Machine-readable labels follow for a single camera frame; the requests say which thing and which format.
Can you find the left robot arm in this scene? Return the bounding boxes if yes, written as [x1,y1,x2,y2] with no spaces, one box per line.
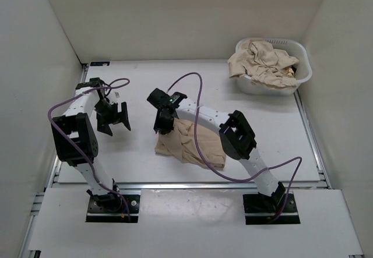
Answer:
[47,77,131,213]

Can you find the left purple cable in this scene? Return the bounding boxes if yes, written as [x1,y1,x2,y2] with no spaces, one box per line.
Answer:
[47,78,132,215]

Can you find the front aluminium rail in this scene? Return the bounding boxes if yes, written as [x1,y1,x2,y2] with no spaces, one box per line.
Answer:
[118,182,256,190]

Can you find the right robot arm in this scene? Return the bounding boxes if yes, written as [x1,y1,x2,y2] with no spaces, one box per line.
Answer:
[147,88,286,213]

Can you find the blue label sticker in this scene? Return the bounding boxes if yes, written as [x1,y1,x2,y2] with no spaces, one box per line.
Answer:
[89,61,110,66]

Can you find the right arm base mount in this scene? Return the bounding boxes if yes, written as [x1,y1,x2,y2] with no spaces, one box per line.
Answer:
[242,193,301,225]

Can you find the beige clothes pile in basket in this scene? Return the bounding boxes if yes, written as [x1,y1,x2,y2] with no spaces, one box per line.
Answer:
[228,38,299,89]

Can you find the beige trousers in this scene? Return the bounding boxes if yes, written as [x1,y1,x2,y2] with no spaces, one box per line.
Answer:
[154,119,226,169]

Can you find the white plastic laundry basket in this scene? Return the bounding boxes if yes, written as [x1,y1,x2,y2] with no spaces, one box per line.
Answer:
[235,37,312,96]

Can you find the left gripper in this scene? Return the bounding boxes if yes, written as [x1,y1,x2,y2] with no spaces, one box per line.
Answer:
[93,100,130,136]

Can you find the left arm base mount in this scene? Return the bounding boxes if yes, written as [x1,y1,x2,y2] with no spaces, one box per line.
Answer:
[86,194,140,224]

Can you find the purple cable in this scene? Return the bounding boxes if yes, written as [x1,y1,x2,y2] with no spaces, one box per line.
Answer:
[47,78,132,215]
[167,72,302,221]

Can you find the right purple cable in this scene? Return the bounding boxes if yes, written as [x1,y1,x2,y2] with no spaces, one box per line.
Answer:
[167,72,302,221]

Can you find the right aluminium rail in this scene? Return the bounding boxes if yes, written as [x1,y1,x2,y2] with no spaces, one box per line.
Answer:
[294,90,332,189]

